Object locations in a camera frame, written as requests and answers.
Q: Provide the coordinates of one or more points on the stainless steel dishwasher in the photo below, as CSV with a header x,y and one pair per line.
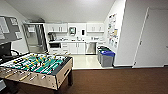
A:
x,y
90,48

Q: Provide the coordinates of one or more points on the black office chair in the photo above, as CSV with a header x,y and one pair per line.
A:
x,y
6,51

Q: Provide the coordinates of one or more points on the white upper cabinet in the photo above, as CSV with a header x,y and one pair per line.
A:
x,y
56,28
95,28

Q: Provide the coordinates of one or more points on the white sink base cabinet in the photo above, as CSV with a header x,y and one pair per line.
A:
x,y
76,48

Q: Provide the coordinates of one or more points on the black built-in microwave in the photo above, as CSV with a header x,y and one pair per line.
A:
x,y
54,45

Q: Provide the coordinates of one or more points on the grey bin green lid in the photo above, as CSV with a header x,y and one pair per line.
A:
x,y
100,55

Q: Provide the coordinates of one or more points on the foosball gaming table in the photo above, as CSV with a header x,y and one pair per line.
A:
x,y
43,71

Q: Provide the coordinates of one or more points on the black coffee machine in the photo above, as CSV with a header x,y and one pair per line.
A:
x,y
51,36

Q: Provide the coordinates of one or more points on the grey bulletin board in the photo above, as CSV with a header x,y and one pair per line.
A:
x,y
10,30

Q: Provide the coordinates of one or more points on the stainless steel refrigerator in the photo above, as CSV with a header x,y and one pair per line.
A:
x,y
33,38

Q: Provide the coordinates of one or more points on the white drawer unit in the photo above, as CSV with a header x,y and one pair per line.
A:
x,y
64,47

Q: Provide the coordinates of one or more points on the grey bin blue lid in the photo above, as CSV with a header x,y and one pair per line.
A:
x,y
107,59

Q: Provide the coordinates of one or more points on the white door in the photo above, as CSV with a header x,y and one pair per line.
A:
x,y
153,40

